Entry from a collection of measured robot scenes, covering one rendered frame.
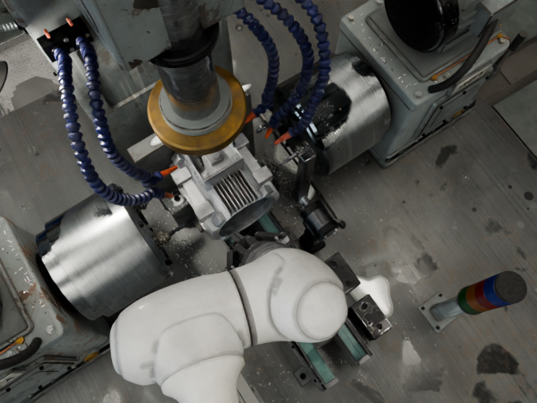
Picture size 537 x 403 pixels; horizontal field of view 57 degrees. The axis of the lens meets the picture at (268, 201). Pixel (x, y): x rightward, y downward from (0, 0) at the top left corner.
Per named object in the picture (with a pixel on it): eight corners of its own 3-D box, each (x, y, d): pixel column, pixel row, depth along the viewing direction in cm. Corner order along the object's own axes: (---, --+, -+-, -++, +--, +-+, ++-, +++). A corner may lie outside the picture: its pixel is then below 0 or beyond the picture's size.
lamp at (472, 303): (459, 293, 105) (467, 290, 100) (481, 277, 106) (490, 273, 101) (479, 317, 103) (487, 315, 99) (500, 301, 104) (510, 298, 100)
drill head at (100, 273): (17, 273, 123) (-45, 250, 99) (145, 194, 129) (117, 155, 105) (62, 361, 116) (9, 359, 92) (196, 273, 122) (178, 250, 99)
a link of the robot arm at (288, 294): (307, 233, 72) (220, 258, 69) (355, 257, 58) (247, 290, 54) (321, 301, 74) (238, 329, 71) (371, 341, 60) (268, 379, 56)
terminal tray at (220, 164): (180, 153, 115) (173, 139, 109) (218, 130, 117) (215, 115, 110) (206, 193, 112) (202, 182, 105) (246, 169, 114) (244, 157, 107)
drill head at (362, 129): (242, 136, 134) (236, 85, 111) (362, 62, 141) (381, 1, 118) (295, 209, 128) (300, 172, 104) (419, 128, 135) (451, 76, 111)
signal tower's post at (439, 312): (416, 307, 131) (479, 281, 91) (439, 290, 132) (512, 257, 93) (436, 333, 129) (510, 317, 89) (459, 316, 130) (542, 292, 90)
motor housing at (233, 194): (176, 185, 129) (161, 156, 111) (237, 149, 132) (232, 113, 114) (216, 248, 124) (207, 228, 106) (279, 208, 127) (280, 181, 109)
